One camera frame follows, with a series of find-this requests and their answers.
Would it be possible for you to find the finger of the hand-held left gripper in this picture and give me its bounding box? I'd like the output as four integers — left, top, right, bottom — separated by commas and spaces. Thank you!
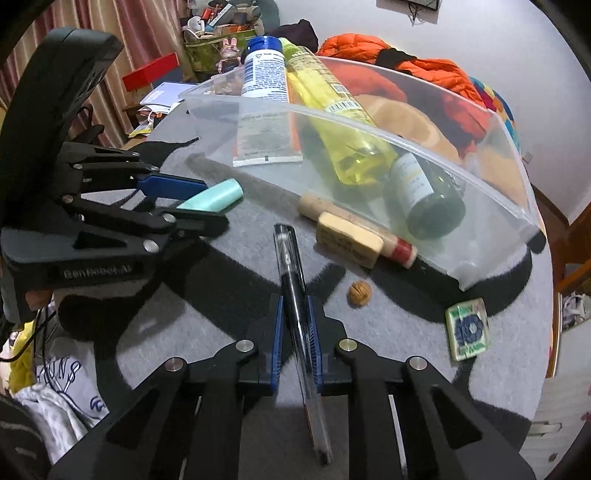
64, 195, 230, 254
59, 142, 207, 200

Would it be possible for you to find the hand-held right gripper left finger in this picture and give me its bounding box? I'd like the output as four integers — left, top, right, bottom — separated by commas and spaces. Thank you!
48, 295, 283, 480

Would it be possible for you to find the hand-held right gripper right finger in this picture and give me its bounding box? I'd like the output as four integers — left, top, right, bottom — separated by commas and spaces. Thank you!
305, 295, 532, 480

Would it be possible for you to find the light green tube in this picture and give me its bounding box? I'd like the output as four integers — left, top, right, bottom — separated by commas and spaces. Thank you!
178, 179, 243, 213

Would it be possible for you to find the clear black pen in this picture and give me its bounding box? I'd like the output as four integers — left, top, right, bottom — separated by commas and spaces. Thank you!
273, 224, 333, 464

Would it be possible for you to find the white tube with blue cap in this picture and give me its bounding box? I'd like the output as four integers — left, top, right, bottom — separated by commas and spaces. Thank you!
232, 36, 303, 167

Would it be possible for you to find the yellow spray bottle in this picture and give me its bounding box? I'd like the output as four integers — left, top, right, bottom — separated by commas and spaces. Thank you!
278, 38, 400, 185

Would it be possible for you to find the small dark spray bottle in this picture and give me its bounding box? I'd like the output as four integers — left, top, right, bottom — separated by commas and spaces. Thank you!
388, 150, 466, 240

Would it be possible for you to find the clear plastic bin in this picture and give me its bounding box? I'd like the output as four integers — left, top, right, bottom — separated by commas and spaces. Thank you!
179, 46, 548, 291

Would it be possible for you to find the black office chair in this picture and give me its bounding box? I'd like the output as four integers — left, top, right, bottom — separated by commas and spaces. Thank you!
69, 104, 105, 144

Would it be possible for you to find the walnut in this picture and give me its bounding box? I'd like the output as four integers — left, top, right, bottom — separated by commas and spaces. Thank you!
347, 281, 372, 308

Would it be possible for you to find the blue notebook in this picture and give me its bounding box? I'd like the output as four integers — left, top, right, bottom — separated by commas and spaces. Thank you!
139, 82, 199, 107

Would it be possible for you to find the red box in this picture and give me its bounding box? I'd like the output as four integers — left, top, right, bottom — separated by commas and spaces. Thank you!
122, 52, 180, 93

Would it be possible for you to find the striped pink curtain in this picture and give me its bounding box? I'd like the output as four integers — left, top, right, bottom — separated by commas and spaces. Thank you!
0, 0, 195, 148

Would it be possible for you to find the pale wooden block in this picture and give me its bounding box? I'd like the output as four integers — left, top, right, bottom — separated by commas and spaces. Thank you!
316, 212, 385, 268

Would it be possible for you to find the wooden cylinder with red end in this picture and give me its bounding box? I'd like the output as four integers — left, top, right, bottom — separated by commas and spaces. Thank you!
298, 194, 419, 269

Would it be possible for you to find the green basket of clutter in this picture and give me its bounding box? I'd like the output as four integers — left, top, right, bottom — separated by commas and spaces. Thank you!
184, 28, 257, 72

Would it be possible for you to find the pink bunny toy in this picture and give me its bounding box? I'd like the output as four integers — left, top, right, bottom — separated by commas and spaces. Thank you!
217, 38, 242, 73

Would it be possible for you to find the green patterned square block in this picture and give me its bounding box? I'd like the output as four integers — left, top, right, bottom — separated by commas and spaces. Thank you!
445, 299, 490, 361

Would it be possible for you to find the grey neck pillow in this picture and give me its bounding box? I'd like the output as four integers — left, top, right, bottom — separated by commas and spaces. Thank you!
231, 0, 281, 28

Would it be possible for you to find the dark purple garment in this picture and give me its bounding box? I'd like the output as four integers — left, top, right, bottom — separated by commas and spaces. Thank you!
277, 18, 319, 54

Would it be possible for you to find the white printed cloth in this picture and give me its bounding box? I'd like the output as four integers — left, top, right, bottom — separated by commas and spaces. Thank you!
14, 355, 112, 457

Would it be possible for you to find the white drawer unit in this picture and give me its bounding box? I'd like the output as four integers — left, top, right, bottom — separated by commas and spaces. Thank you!
522, 369, 591, 462

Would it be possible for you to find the black cloth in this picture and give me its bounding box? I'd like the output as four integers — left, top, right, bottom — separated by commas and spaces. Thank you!
374, 47, 416, 70

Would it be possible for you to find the white bag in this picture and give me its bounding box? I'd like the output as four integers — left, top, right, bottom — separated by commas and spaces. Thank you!
558, 291, 591, 333

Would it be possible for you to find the orange puffer jacket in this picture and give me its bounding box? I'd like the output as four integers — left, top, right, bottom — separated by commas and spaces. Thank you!
316, 33, 492, 153

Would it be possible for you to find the colourful patterned blanket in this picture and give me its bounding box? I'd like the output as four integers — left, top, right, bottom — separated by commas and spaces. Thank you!
355, 76, 522, 195

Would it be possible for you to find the small wall monitor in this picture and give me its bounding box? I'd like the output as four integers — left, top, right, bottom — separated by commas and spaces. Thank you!
376, 0, 441, 11

